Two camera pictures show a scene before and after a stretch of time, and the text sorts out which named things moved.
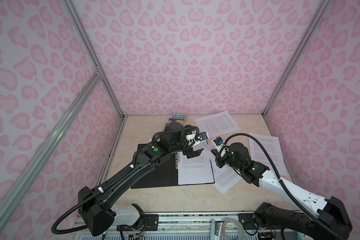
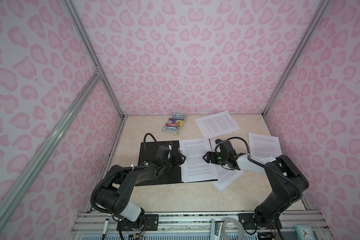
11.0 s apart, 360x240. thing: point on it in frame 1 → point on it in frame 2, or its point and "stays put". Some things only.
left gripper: [191, 152] → [181, 161]
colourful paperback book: [176, 117] stays put
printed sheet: [259, 154] stays put
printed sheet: [217, 125] stays put
